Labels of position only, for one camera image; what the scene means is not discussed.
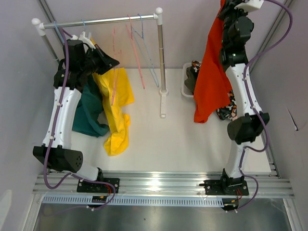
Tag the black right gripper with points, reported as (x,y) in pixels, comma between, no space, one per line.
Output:
(229,7)

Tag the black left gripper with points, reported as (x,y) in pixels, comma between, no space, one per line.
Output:
(108,63)

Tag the pink wire hanger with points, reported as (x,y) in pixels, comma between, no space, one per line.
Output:
(132,41)
(114,69)

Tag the yellow shorts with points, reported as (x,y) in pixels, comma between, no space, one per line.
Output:
(112,115)

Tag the olive green shorts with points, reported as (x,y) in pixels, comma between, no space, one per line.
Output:
(192,75)

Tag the camouflage orange black shorts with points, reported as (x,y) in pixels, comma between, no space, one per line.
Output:
(228,112)

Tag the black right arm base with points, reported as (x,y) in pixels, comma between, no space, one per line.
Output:
(226,185)

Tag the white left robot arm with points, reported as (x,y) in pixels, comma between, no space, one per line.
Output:
(82,59)

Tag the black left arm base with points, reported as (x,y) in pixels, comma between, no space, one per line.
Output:
(89,187)

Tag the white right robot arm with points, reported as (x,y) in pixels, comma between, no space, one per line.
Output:
(250,122)

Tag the teal green shorts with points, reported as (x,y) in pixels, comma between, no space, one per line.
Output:
(89,107)

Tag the metal clothes rack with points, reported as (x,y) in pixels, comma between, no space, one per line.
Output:
(157,16)

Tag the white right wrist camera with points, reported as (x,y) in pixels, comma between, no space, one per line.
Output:
(249,5)

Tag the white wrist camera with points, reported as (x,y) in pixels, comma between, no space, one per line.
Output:
(84,39)
(249,5)

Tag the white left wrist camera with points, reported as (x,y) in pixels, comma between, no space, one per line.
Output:
(84,39)

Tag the white slotted cable duct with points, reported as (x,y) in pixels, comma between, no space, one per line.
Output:
(134,200)

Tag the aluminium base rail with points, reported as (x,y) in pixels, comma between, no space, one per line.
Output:
(186,184)

